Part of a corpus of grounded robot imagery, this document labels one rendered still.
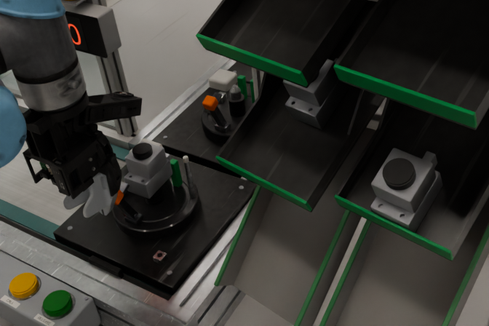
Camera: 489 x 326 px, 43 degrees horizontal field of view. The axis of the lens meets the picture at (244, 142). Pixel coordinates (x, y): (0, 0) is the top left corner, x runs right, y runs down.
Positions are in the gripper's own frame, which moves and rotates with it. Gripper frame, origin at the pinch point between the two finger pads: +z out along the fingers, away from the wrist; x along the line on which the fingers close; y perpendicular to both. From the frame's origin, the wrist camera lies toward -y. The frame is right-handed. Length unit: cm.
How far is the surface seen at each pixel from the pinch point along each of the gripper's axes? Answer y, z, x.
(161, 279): 2.0, 9.1, 9.6
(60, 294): 11.1, 9.0, -1.8
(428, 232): -2.2, -13.5, 45.0
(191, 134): -27.8, 9.1, -6.1
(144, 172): -7.4, -0.5, 1.3
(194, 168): -20.0, 9.1, 0.0
